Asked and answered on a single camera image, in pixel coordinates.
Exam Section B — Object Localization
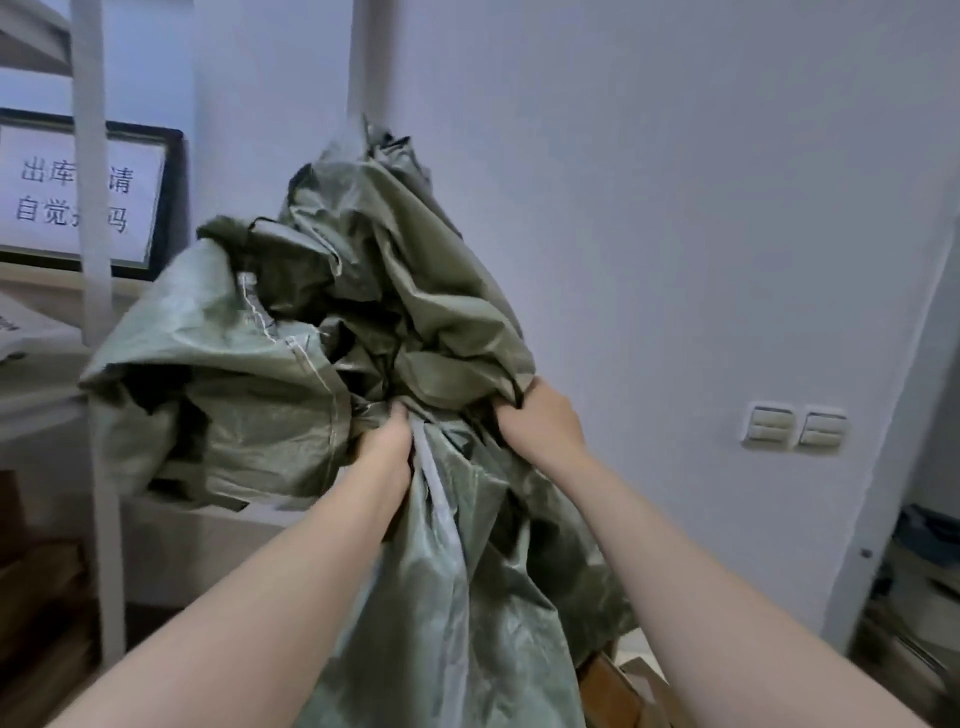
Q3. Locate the person's right hand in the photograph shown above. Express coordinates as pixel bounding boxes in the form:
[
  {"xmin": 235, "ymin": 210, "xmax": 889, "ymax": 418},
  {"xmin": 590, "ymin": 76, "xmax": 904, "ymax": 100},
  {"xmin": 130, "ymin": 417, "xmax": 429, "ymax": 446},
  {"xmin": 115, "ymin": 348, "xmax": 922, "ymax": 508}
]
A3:
[{"xmin": 492, "ymin": 377, "xmax": 588, "ymax": 471}]

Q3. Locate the person's left hand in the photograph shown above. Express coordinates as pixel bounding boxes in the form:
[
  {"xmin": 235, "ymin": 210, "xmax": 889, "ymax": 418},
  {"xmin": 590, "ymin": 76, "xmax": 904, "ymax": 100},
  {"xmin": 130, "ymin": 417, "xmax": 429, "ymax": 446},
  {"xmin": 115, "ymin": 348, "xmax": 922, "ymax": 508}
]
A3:
[{"xmin": 352, "ymin": 402, "xmax": 415, "ymax": 499}]

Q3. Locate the green woven plastic sack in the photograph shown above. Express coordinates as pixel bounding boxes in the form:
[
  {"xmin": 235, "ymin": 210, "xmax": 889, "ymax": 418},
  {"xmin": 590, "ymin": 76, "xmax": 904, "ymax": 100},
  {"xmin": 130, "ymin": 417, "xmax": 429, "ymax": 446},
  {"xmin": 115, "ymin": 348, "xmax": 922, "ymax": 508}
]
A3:
[{"xmin": 78, "ymin": 116, "xmax": 639, "ymax": 728}]

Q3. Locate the person's left forearm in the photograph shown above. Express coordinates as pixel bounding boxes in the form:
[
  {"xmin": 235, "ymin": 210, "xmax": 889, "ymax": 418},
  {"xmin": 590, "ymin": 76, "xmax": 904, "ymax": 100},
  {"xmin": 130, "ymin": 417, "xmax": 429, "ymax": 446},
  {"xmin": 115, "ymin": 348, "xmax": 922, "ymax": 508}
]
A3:
[{"xmin": 45, "ymin": 463, "xmax": 410, "ymax": 728}]

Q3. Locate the person's right forearm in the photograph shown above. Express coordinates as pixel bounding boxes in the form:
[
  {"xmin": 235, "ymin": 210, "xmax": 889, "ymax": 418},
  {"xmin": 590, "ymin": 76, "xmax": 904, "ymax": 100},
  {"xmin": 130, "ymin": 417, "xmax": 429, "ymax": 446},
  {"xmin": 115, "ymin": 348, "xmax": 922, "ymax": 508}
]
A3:
[{"xmin": 543, "ymin": 447, "xmax": 931, "ymax": 728}]

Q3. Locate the brown cardboard box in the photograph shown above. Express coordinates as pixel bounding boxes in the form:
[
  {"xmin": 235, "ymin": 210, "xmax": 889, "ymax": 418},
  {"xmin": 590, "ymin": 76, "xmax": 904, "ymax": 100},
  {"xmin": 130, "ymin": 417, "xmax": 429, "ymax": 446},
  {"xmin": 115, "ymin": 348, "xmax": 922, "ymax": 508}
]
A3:
[{"xmin": 577, "ymin": 628, "xmax": 695, "ymax": 728}]

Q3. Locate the white metal shelf rack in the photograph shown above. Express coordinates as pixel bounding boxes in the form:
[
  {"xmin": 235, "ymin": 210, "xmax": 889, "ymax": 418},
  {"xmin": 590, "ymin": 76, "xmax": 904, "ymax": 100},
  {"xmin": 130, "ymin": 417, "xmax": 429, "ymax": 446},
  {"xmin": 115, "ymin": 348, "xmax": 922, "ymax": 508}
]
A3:
[{"xmin": 0, "ymin": 0, "xmax": 316, "ymax": 669}]

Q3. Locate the white paper sheet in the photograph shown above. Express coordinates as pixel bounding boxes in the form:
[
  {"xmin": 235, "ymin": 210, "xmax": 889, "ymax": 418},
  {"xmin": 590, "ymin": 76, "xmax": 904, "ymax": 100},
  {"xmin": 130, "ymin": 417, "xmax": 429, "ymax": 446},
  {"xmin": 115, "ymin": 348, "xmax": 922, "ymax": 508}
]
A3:
[{"xmin": 0, "ymin": 291, "xmax": 80, "ymax": 363}]

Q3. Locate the black framed white sign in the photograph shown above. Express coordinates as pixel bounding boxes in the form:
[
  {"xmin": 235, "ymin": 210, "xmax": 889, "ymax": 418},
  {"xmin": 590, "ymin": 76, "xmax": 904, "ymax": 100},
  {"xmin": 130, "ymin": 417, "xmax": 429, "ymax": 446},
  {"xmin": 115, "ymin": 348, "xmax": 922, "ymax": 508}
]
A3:
[{"xmin": 0, "ymin": 107, "xmax": 185, "ymax": 282}]

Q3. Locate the white wall switch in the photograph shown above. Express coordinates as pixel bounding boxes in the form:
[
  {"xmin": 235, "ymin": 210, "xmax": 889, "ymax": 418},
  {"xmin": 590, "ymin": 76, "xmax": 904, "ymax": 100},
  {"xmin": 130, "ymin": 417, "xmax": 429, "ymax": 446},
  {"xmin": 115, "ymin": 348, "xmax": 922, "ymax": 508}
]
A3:
[
  {"xmin": 742, "ymin": 402, "xmax": 798, "ymax": 450},
  {"xmin": 796, "ymin": 407, "xmax": 851, "ymax": 453}
]

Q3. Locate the white door frame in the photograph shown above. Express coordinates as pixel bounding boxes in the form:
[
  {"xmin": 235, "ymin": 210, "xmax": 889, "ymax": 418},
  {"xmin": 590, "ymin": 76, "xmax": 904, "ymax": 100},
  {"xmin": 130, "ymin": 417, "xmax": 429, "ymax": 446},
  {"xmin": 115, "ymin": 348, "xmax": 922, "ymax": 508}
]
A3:
[{"xmin": 821, "ymin": 217, "xmax": 960, "ymax": 654}]

